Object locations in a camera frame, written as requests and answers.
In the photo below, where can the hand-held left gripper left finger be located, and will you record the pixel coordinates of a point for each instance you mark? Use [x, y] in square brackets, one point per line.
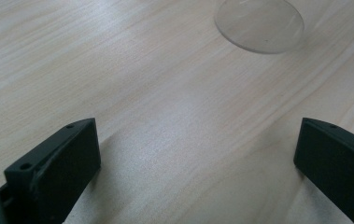
[62, 168]

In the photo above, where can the clear glass jar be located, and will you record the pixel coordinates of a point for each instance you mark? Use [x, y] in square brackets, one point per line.
[258, 25]

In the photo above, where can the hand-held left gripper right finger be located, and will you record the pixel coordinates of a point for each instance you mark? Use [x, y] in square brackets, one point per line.
[336, 165]

